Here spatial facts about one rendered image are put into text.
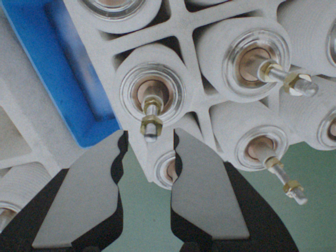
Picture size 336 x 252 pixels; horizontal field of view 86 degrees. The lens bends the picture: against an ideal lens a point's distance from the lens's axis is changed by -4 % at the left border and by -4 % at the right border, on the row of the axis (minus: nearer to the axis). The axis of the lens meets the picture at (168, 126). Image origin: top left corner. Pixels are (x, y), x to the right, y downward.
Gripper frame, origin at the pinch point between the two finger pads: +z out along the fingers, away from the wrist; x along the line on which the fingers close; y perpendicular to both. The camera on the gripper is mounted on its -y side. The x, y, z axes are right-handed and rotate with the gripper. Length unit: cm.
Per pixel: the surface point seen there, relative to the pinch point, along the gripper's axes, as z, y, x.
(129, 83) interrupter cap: 9.1, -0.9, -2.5
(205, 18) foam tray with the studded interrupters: 16.5, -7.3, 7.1
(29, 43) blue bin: 23.9, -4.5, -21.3
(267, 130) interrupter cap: 9.1, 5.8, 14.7
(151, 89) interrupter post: 8.3, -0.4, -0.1
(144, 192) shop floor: 34, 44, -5
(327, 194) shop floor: 34, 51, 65
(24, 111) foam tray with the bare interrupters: 17.0, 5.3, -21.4
